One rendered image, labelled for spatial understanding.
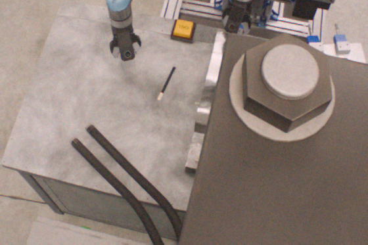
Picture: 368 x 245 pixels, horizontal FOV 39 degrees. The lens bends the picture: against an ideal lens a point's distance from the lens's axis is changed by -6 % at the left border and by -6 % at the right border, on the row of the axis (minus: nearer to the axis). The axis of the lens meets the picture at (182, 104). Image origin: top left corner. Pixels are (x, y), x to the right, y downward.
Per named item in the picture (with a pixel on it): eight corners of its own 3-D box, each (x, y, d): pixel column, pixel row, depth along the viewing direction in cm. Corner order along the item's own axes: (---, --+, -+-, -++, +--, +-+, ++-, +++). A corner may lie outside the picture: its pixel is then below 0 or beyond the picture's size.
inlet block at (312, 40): (301, 28, 198) (303, 20, 193) (313, 28, 198) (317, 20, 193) (307, 58, 192) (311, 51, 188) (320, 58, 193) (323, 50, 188)
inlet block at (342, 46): (328, 27, 198) (331, 20, 193) (340, 27, 199) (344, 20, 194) (334, 57, 193) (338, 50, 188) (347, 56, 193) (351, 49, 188)
